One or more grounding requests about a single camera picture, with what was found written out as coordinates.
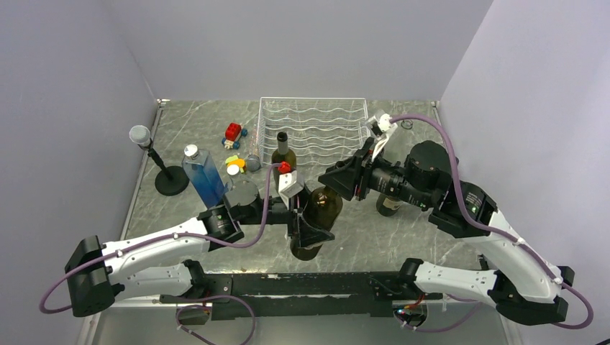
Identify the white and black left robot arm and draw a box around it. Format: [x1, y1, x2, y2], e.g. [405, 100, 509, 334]
[65, 182, 336, 317]

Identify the red toy block car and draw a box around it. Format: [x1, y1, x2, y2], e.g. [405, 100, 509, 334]
[222, 122, 248, 150]

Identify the clear round glass bottle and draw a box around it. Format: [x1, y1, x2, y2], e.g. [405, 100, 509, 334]
[227, 164, 245, 190]

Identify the grey microphone on stand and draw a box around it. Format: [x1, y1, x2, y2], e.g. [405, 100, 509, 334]
[129, 125, 189, 196]

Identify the blue square water bottle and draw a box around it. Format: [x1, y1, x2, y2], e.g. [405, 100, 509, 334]
[182, 144, 227, 208]

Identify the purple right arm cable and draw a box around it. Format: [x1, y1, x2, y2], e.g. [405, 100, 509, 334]
[388, 113, 596, 331]

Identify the colourful toy block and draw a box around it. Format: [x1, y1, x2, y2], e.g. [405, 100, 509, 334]
[224, 155, 246, 173]

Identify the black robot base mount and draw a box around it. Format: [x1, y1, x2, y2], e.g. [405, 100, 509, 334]
[160, 263, 442, 321]

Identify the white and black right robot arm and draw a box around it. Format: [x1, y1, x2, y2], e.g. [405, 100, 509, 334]
[319, 139, 574, 326]

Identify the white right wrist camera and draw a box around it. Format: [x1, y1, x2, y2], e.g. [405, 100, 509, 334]
[365, 109, 398, 161]

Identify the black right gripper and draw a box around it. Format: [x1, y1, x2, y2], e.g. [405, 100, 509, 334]
[318, 136, 434, 208]

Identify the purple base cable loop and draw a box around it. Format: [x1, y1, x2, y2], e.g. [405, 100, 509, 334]
[175, 294, 258, 345]

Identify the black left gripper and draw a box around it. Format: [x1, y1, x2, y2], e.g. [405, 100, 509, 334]
[238, 183, 335, 246]

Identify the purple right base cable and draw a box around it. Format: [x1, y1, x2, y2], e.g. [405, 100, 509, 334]
[393, 293, 496, 334]

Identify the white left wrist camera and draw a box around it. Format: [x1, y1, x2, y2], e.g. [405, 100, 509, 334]
[278, 161, 304, 210]

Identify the dark green wine bottle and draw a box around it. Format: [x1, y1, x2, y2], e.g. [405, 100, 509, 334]
[290, 186, 343, 261]
[271, 132, 296, 190]

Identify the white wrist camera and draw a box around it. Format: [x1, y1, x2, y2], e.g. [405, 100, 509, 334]
[365, 109, 398, 161]
[278, 161, 304, 210]

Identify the white wire wine rack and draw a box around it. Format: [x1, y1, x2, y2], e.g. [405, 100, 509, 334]
[252, 97, 369, 165]

